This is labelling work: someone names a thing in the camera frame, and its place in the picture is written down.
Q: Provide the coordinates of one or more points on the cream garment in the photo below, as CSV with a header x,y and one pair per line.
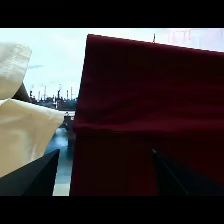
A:
x,y
20,130

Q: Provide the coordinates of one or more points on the maroon shirt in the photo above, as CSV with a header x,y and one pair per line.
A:
x,y
143,110

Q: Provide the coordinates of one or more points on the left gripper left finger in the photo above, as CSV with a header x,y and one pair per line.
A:
x,y
33,178

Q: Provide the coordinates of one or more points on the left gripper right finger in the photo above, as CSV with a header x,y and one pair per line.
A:
x,y
180,178

